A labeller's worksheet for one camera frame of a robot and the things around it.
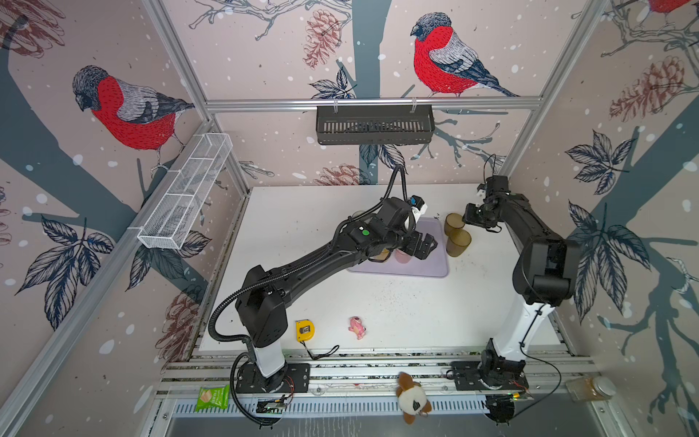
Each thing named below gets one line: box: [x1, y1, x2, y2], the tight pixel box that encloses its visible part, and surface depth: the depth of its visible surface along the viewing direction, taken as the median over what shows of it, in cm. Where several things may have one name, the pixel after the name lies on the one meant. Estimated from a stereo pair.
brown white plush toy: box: [395, 371, 433, 425], surface depth 70 cm
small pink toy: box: [347, 315, 367, 341], surface depth 82 cm
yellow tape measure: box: [294, 318, 316, 343], surface depth 82 cm
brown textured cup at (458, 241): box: [445, 228, 472, 258], surface depth 97 cm
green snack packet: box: [194, 384, 231, 412], surface depth 71 cm
